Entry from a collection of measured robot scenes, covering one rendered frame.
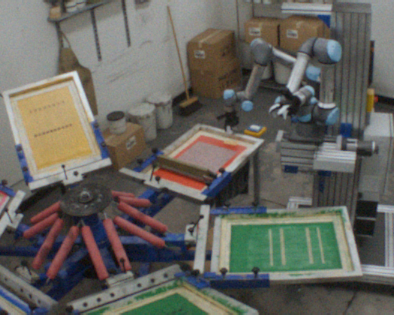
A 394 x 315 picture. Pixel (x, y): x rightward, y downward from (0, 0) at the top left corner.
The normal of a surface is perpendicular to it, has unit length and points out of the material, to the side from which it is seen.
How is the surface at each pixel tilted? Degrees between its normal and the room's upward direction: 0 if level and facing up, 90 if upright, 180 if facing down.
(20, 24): 90
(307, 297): 0
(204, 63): 90
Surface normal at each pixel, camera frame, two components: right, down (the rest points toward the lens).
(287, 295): -0.08, -0.85
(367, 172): -0.29, 0.52
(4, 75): 0.83, 0.23
